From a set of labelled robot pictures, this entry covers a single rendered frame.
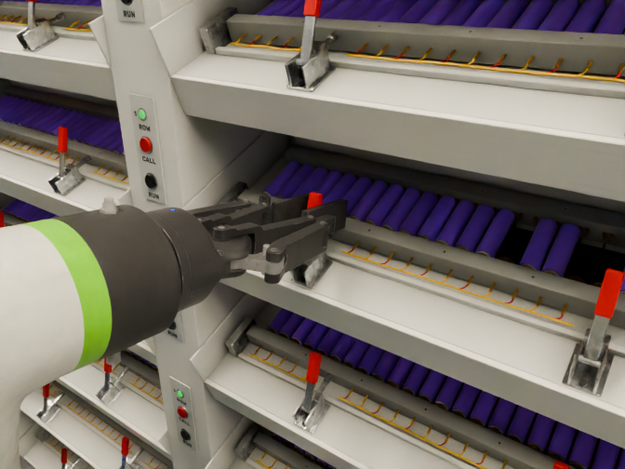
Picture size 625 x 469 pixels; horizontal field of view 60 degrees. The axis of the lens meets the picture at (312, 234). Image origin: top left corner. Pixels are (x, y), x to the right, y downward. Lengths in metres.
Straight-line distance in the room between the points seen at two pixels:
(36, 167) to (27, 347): 0.68
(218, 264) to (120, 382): 0.69
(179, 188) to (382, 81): 0.27
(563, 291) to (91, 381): 0.85
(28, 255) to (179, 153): 0.32
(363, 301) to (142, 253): 0.25
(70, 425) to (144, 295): 1.00
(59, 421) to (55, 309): 1.05
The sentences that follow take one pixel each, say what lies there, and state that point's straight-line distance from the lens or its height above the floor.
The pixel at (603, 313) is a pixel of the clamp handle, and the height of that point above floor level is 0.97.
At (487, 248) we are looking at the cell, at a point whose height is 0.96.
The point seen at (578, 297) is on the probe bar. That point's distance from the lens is 0.50.
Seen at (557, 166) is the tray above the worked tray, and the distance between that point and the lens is 0.41.
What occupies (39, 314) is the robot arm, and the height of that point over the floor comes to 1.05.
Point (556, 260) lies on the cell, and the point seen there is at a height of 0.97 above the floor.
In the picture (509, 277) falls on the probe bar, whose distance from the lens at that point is 0.51.
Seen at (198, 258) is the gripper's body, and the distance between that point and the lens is 0.38.
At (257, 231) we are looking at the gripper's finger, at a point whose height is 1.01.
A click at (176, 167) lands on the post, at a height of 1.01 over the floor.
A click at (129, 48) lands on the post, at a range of 0.63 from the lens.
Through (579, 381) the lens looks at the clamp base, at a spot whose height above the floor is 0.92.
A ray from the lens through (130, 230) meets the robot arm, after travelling 0.35.
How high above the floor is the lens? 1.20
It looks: 26 degrees down
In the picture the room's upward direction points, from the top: straight up
